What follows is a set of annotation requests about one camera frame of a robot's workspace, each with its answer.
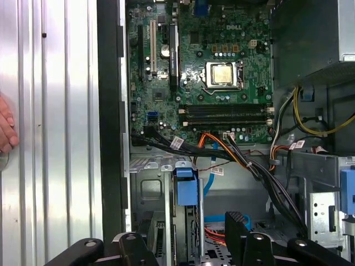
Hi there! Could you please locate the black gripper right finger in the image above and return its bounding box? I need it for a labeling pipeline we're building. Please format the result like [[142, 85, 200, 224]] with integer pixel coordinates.
[[225, 212, 353, 266]]

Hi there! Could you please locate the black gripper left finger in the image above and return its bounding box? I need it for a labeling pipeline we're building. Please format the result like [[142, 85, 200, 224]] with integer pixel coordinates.
[[44, 212, 160, 266]]

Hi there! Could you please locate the orange red yellow power wire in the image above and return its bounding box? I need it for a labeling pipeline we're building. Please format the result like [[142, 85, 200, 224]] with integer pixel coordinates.
[[205, 227, 227, 247]]

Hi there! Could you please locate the hard disk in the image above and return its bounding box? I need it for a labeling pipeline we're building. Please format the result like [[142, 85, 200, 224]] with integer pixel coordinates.
[[170, 162, 207, 266]]

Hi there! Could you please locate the silver disk bay cage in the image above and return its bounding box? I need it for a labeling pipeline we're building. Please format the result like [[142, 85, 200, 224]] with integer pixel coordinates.
[[129, 155, 306, 266]]

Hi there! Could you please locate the person hand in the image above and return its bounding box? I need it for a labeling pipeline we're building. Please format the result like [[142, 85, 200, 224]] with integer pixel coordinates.
[[0, 93, 20, 153]]

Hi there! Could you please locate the drive cage with blue latch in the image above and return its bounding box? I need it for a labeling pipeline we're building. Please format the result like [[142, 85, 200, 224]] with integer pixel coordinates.
[[288, 151, 355, 250]]

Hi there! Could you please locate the black open PC case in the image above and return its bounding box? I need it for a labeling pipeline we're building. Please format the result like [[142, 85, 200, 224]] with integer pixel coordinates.
[[97, 0, 355, 266]]

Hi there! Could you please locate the CPU socket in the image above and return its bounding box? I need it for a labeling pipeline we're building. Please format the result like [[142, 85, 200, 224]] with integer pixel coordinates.
[[204, 60, 245, 96]]

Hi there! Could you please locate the silver CPU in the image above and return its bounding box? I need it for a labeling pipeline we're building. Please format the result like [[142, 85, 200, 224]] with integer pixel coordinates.
[[211, 64, 234, 85]]

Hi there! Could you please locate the green motherboard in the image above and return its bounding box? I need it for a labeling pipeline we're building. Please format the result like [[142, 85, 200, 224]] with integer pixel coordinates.
[[127, 0, 274, 145]]

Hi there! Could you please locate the black expansion slot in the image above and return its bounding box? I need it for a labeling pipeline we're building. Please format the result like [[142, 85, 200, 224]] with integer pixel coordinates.
[[138, 24, 145, 81]]

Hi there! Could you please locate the white expansion slot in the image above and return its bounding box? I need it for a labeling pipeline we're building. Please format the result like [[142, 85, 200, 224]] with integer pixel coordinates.
[[149, 19, 158, 75]]

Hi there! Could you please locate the grey power supply unit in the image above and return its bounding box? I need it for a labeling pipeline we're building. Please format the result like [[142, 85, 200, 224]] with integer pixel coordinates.
[[270, 0, 355, 84]]

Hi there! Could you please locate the black cable bundle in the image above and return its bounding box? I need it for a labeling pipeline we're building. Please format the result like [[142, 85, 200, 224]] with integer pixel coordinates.
[[131, 126, 308, 239]]

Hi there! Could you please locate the yellow wire pair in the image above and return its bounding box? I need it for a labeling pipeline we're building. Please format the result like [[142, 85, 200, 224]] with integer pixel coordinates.
[[293, 87, 355, 136]]

